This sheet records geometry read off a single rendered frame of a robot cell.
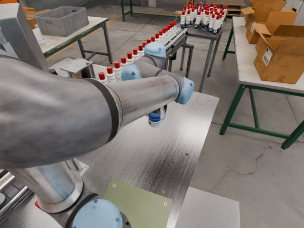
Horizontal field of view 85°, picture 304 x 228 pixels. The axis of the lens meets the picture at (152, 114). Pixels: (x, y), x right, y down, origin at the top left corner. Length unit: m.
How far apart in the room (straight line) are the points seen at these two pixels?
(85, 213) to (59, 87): 0.40
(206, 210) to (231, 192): 1.05
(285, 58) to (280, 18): 0.79
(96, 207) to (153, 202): 0.29
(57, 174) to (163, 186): 0.50
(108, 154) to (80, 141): 0.72
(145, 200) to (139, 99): 0.54
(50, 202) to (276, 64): 1.68
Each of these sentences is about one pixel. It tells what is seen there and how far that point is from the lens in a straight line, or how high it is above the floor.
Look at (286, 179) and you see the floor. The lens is 2.17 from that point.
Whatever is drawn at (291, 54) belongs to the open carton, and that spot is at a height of 1.03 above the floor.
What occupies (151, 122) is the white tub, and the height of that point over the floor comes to 0.98.
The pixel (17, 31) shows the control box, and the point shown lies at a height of 1.44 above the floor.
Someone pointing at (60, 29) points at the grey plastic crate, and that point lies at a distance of 2.63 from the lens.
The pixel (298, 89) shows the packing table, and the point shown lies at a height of 0.78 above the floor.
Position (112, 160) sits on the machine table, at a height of 0.83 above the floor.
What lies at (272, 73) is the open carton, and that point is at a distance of 1.76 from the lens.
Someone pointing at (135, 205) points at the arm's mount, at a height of 0.86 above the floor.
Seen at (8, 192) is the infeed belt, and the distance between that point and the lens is 0.94.
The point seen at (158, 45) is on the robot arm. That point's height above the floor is 1.35.
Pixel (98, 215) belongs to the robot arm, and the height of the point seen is 1.09.
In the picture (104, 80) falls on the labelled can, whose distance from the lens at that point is 1.03.
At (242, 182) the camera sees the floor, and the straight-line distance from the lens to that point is 1.93.
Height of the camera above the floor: 1.57
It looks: 44 degrees down
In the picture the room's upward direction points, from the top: straight up
